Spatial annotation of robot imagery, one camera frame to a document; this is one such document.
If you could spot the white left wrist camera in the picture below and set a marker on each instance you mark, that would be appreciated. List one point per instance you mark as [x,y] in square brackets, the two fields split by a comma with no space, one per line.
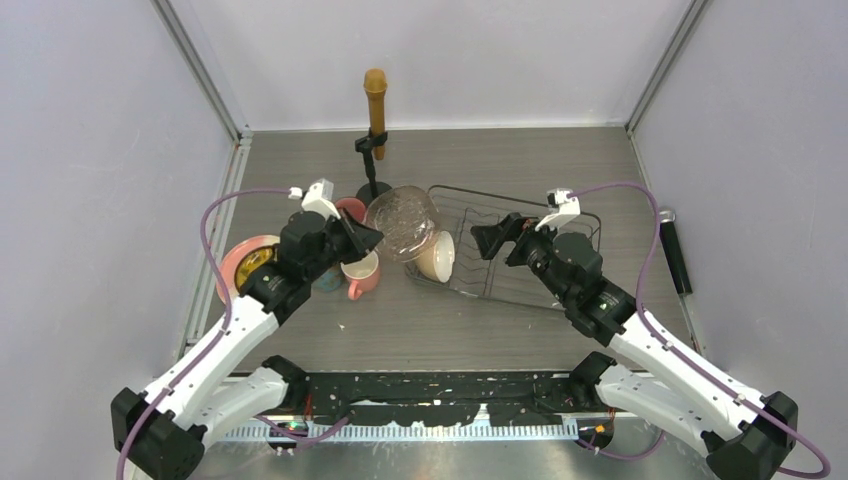
[316,198]

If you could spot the beige ceramic bowl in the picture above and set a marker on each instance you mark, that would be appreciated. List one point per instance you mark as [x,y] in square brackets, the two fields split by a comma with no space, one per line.
[436,263]

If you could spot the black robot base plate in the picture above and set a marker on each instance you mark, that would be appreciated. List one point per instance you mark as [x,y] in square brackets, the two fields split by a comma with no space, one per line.
[440,399]

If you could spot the pink beige leaf plate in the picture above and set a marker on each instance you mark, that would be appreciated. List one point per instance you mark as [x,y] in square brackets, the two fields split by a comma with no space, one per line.
[231,259]

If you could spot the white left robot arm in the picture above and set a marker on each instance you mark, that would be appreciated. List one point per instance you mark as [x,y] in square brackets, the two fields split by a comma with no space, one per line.
[165,429]

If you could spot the black wire dish rack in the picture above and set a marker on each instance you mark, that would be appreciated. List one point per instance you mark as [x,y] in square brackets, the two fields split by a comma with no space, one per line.
[460,209]

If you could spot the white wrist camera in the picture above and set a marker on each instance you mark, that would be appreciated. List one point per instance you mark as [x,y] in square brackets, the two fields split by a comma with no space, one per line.
[563,207]
[316,198]

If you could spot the plain pink mug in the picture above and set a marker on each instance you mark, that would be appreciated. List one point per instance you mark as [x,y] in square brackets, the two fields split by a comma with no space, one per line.
[363,276]

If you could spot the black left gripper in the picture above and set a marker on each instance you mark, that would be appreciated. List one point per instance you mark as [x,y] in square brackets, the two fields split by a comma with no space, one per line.
[362,238]

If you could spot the pink patterned mug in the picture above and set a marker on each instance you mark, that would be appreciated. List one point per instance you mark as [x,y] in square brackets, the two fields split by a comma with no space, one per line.
[353,206]

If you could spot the blue mug yellow inside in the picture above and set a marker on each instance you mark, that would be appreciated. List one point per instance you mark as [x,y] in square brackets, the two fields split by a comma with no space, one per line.
[332,279]

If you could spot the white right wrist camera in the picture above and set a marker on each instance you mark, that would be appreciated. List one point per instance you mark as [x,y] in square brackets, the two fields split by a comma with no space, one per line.
[563,207]

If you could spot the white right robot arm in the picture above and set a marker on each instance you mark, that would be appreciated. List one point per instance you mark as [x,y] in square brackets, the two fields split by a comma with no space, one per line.
[734,427]

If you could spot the black microphone stand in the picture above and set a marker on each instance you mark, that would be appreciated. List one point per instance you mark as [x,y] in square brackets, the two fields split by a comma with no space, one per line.
[366,147]

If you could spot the brown glass bowl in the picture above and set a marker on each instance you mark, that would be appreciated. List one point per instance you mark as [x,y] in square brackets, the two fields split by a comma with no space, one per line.
[408,219]

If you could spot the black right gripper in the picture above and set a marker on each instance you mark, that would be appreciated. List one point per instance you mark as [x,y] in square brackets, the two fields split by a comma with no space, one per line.
[489,238]

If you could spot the black handheld microphone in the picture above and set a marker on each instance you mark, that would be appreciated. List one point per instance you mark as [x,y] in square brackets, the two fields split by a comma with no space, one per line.
[673,251]

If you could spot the yellow black patterned plate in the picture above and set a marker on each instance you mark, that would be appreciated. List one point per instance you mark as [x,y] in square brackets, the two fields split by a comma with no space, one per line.
[250,262]

